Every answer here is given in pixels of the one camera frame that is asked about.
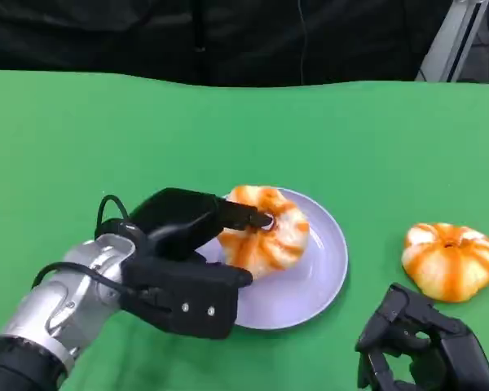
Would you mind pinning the green table cloth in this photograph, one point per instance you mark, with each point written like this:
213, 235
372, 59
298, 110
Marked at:
244, 134

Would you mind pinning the black backdrop curtain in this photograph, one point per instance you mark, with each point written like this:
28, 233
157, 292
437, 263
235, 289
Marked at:
146, 36

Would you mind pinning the aluminium frame post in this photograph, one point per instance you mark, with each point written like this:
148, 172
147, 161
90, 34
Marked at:
448, 40

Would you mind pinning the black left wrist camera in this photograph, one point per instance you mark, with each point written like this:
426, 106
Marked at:
187, 301

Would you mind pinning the orange white toy bread roll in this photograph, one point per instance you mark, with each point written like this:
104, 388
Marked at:
269, 248
450, 264

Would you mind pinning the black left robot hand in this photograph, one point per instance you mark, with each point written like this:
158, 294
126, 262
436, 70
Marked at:
175, 224

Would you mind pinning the lilac plate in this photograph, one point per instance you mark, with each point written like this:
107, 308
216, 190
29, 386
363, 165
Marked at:
301, 289

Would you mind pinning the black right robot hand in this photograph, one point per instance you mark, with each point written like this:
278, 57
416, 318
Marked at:
456, 358

